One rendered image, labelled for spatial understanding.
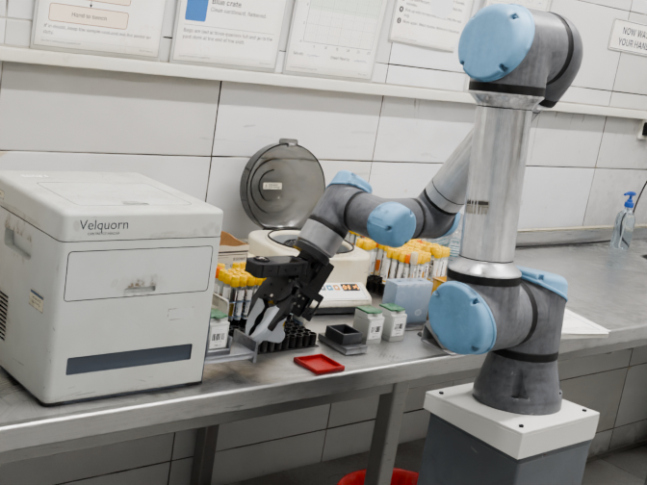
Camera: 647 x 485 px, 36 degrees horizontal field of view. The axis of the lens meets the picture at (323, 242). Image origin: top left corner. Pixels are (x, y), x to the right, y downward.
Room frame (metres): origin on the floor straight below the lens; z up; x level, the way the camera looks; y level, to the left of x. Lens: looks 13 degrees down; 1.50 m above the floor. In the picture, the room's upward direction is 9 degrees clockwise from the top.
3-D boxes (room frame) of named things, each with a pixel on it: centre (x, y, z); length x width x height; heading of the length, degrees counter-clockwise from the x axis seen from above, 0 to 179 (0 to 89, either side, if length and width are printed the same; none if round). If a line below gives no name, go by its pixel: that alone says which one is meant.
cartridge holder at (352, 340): (1.85, -0.07, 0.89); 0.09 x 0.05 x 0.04; 40
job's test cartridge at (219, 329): (1.60, 0.16, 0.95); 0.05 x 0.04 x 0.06; 42
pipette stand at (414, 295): (2.06, -0.20, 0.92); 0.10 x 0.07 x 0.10; 127
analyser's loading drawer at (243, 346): (1.59, 0.18, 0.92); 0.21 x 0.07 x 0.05; 132
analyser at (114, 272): (1.56, 0.35, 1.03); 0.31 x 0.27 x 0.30; 132
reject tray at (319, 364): (1.72, -0.03, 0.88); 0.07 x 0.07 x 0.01; 42
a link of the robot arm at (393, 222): (1.71, -0.10, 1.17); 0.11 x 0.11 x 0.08; 45
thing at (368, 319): (1.91, -0.11, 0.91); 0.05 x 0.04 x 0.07; 42
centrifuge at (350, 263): (2.18, 0.02, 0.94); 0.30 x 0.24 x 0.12; 33
